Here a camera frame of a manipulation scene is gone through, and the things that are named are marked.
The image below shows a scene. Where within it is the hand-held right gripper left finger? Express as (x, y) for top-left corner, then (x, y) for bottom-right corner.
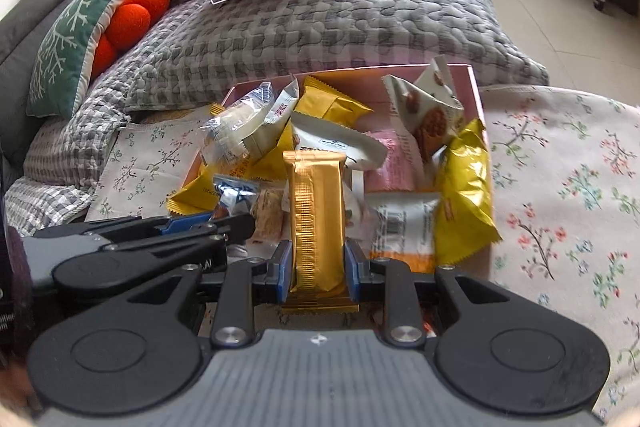
(127, 239), (294, 348)

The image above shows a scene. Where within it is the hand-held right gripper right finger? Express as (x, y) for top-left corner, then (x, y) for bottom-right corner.
(344, 241), (512, 347)

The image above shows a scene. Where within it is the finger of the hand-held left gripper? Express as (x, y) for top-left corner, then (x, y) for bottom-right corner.
(35, 212), (216, 241)
(102, 213), (257, 256)

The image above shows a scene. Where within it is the mustard yellow snack packet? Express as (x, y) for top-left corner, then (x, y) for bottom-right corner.
(292, 76), (375, 128)
(166, 167), (236, 215)

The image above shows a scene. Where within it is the golden wafer packet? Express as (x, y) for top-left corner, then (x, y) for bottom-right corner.
(280, 149), (361, 315)

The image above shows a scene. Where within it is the pink cardboard box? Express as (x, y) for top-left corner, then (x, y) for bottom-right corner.
(180, 64), (493, 275)

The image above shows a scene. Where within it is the blue and silver snack packet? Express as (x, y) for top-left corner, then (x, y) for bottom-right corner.
(212, 174), (261, 218)

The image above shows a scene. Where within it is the clear biscuit packet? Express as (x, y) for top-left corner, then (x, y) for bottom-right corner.
(250, 187), (286, 248)

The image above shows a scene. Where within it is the white packet with barcode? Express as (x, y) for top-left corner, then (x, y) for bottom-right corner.
(367, 191), (441, 273)

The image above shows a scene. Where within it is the clear packet with white snack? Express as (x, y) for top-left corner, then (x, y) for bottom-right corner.
(199, 82), (273, 165)

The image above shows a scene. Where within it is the pink snack packet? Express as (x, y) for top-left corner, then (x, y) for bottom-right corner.
(362, 129), (418, 192)

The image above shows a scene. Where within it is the white packet with red print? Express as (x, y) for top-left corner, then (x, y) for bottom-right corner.
(250, 74), (301, 158)

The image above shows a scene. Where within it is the white packet with dark label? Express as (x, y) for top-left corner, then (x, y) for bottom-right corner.
(290, 112), (388, 170)

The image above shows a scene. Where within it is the bright yellow crinkled snack packet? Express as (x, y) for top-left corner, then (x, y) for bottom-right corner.
(434, 118), (503, 267)

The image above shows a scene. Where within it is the white cookie packet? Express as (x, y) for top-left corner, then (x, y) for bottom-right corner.
(381, 56), (466, 162)

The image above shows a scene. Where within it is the small orange pumpkin cushion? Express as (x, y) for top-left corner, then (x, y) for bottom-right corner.
(90, 0), (171, 80)

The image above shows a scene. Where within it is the green pillow with white branches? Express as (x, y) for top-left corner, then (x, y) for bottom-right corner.
(26, 0), (143, 118)

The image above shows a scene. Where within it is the grey checked quilt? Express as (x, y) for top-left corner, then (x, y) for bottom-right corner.
(5, 0), (551, 223)

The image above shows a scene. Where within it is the floral bed sheet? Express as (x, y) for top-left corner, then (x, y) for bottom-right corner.
(85, 84), (640, 423)

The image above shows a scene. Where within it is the dark grey sofa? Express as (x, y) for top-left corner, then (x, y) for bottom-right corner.
(0, 0), (83, 168)

